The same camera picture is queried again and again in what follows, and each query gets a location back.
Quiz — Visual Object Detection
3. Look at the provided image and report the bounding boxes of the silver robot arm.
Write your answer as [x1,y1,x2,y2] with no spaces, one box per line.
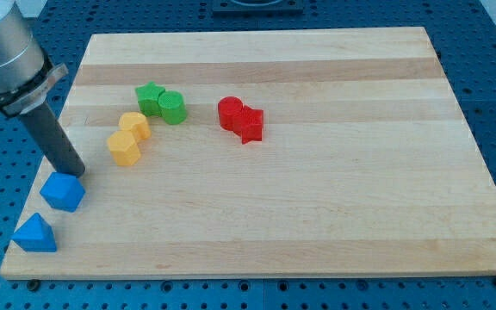
[0,0,68,117]

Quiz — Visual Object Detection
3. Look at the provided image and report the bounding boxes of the yellow heart block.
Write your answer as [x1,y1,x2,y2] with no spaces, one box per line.
[119,112,152,142]

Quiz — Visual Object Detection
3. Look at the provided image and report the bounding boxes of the yellow hexagon block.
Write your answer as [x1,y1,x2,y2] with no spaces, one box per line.
[107,131,141,166]

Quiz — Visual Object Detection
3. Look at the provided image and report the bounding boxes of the red star block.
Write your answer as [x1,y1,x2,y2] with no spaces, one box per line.
[232,105,264,144]

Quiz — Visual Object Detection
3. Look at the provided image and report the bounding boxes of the red cylinder block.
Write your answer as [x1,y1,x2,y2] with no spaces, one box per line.
[218,96,244,131]

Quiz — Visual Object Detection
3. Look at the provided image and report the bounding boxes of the wooden board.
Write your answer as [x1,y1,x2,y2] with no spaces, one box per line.
[0,27,496,280]

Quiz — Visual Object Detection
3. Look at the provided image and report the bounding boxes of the green cylinder block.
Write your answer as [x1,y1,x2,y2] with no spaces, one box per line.
[158,90,187,125]

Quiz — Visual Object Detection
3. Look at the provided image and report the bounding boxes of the green star block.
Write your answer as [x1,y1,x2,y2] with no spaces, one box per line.
[135,81,165,116]

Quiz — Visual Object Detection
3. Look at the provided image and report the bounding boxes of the blue cube block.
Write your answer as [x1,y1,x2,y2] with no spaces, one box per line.
[40,172,85,213]

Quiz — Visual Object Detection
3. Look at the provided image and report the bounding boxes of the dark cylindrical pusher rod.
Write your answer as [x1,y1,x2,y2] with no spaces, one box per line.
[18,101,85,177]

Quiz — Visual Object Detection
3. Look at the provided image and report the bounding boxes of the blue triangle block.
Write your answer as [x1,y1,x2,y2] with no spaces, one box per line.
[11,213,57,252]

